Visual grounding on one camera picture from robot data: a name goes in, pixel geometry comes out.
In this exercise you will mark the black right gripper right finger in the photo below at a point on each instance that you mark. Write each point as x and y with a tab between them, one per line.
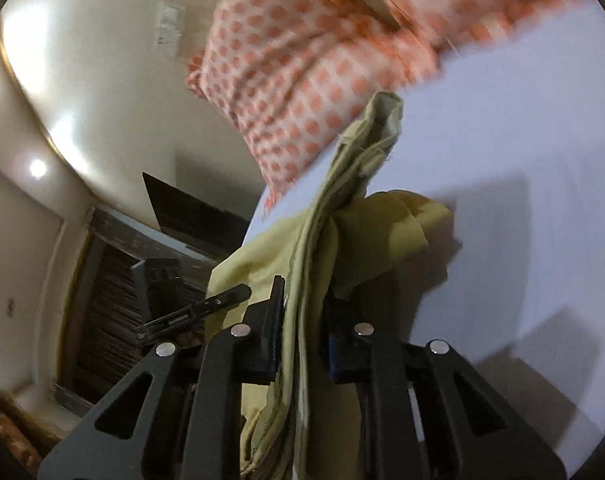
426	413

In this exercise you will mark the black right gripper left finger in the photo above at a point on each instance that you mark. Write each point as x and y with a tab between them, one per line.
176	414

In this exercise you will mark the khaki yellow pants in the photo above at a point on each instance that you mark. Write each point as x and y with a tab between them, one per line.
303	426

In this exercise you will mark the dark laptop screen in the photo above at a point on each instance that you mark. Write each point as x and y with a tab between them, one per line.
194	222

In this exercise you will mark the light blue bed sheet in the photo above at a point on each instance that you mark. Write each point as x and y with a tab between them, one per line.
512	142

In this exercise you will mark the pink polka dot pillow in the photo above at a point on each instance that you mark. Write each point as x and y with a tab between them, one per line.
291	75

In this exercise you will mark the white wall switch panel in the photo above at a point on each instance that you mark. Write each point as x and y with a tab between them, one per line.
168	28

